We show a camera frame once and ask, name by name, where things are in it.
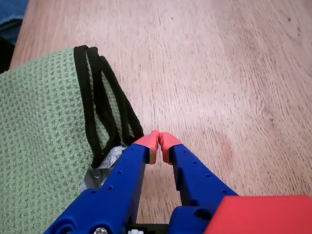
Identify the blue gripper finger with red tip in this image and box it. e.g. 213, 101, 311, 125
45, 130, 161, 234
158, 132, 239, 234

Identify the green waffle cloth black trim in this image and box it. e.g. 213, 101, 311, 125
0, 45, 145, 234

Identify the silver foil wrapper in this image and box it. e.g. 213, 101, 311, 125
79, 145, 129, 193

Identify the blue denim fabric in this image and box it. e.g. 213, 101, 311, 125
0, 0, 29, 46

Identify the red camera mount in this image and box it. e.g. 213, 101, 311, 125
204, 194, 312, 234

